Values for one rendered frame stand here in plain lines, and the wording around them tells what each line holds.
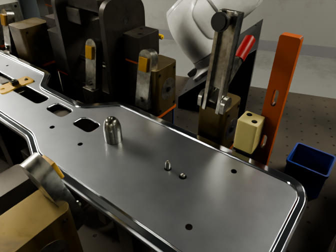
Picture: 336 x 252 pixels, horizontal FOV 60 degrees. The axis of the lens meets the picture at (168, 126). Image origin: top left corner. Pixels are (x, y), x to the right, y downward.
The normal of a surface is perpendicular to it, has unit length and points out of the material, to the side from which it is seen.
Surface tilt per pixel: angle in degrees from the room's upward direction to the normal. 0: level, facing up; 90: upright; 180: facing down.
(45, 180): 90
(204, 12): 62
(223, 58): 81
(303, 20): 90
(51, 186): 90
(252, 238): 0
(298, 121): 0
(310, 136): 0
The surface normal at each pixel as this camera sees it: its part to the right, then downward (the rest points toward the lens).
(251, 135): -0.61, 0.47
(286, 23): -0.31, 0.57
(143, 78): -0.59, 0.29
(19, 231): 0.00, -0.81
